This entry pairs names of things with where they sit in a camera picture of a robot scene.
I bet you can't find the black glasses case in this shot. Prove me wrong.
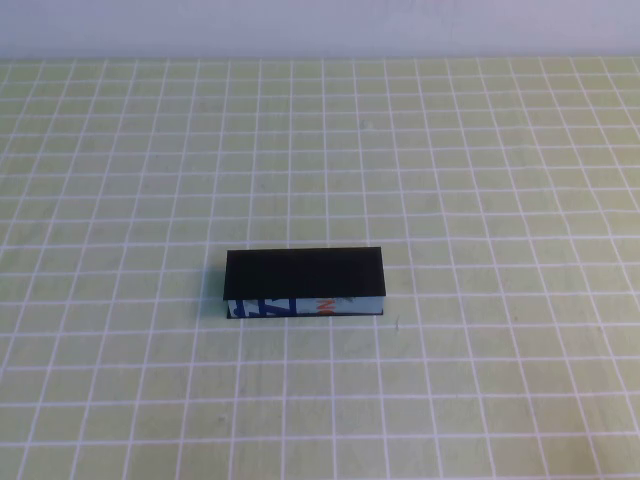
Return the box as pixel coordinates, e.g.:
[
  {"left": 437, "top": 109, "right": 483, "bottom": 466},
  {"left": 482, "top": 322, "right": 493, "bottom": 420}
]
[{"left": 221, "top": 247, "right": 390, "bottom": 322}]

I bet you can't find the green white-grid tablecloth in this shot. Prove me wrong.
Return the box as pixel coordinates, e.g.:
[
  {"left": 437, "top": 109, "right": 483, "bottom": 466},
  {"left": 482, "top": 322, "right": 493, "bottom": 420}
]
[{"left": 0, "top": 55, "right": 640, "bottom": 480}]

